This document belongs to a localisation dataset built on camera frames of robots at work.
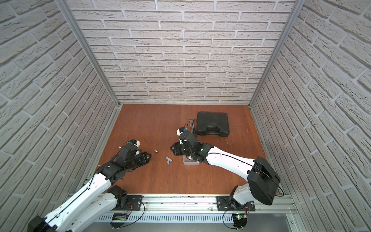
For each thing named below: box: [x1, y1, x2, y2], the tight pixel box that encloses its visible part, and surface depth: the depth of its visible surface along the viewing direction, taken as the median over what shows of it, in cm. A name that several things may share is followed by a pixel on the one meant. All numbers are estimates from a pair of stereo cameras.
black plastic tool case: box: [196, 111, 230, 137], surface depth 103 cm
